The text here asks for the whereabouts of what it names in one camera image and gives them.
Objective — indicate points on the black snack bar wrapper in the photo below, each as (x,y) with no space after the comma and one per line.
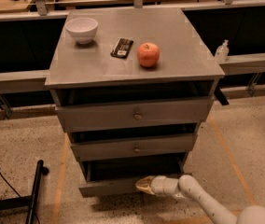
(122,48)

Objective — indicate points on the grey wooden drawer cabinet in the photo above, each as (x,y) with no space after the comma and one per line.
(89,75)

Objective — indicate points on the grey metal railing beam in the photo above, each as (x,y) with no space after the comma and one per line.
(34,80)

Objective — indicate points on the white ceramic bowl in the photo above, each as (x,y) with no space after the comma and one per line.
(83,30)

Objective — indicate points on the red apple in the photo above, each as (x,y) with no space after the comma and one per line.
(148,54)

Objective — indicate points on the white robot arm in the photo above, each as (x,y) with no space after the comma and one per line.
(187,187)

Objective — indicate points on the grey drawer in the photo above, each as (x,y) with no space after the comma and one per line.
(118,176)
(82,118)
(135,147)

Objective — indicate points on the clear sanitizer pump bottle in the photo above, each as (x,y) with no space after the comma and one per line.
(222,52)

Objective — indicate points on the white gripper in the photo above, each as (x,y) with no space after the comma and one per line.
(160,186)

